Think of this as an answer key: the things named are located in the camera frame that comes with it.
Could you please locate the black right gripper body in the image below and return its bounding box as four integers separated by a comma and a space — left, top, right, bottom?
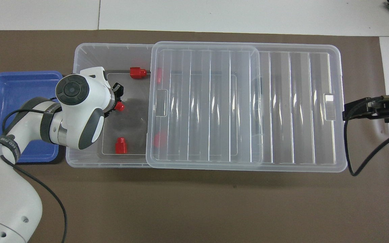
372, 99, 389, 123

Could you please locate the clear ribbed box lid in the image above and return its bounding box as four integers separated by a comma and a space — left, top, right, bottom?
146, 41, 347, 172

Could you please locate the clear plastic storage box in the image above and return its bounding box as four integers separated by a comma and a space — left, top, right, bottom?
66, 43, 263, 168

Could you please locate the blue plastic tray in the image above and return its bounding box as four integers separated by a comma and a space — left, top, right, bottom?
0, 71, 63, 164

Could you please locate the brown table mat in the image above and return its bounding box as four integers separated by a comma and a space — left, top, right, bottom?
0, 30, 389, 243

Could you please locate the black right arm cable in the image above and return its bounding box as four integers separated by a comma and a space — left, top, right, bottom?
344, 96, 389, 177

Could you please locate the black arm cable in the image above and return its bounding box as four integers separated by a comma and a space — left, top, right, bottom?
344, 96, 389, 177
0, 98, 68, 243

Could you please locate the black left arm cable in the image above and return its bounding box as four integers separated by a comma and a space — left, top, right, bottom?
0, 98, 68, 243

